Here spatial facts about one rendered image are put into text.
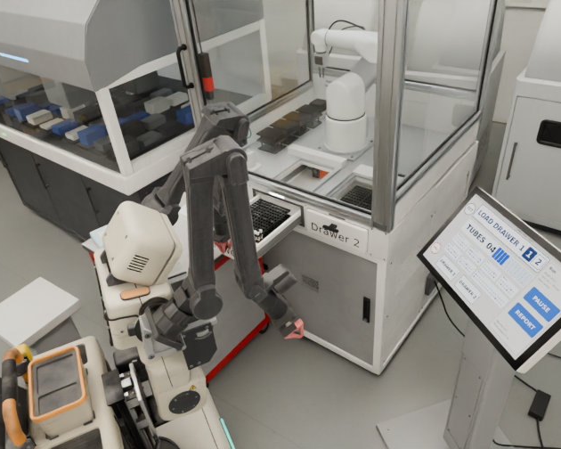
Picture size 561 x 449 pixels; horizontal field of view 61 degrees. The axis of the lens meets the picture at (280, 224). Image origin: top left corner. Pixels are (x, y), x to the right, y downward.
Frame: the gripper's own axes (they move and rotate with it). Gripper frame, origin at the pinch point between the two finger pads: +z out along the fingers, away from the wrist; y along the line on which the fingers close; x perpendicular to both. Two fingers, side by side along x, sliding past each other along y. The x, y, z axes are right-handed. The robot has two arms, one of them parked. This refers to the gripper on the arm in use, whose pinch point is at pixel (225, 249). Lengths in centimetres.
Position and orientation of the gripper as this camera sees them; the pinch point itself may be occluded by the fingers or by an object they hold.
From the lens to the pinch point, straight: 191.5
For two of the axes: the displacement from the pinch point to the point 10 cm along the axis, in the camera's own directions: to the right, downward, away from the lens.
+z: 0.9, 8.1, 5.9
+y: 6.2, -5.1, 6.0
